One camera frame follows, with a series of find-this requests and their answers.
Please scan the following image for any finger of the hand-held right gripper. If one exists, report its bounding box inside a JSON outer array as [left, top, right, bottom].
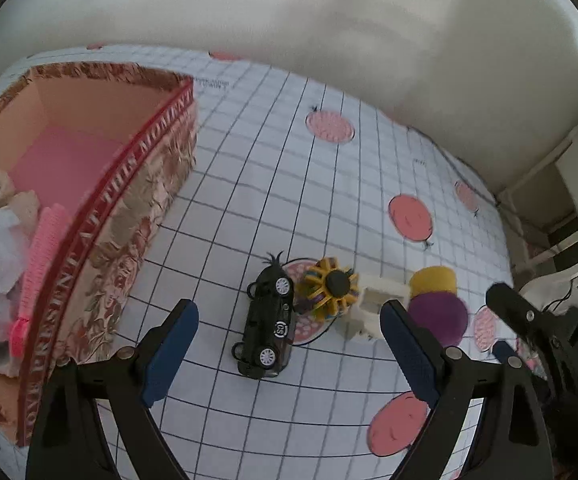
[[485, 282, 572, 343], [493, 340, 552, 391]]

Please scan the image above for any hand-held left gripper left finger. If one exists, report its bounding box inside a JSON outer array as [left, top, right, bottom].
[[25, 298, 200, 480]]

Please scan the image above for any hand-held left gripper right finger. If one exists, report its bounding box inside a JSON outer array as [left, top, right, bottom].
[[380, 299, 556, 480]]

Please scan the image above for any black toy car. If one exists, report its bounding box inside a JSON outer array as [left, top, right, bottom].
[[232, 264, 298, 379]]

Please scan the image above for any pink floral cardboard box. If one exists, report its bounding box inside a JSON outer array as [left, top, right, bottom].
[[0, 62, 200, 449]]

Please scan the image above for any pink comb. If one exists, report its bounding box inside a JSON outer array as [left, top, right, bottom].
[[9, 203, 72, 359]]

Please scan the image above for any grid-patterned cloth desktop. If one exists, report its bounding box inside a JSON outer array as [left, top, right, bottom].
[[0, 42, 520, 480]]

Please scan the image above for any white plastic basket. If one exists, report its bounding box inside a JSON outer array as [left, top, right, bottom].
[[518, 249, 578, 312]]

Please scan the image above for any white toy block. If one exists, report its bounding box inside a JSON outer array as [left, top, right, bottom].
[[346, 272, 412, 344]]

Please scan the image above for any yellow round sponge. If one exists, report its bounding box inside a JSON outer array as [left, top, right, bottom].
[[411, 265, 458, 299]]

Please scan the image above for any yellow gear toy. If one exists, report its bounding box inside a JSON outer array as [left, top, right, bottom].
[[296, 255, 360, 324]]

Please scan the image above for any white shelf unit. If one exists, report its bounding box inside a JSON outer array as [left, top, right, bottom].
[[498, 124, 578, 272]]

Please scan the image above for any cream fluffy scrunchie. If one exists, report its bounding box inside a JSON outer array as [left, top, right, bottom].
[[0, 169, 40, 234]]

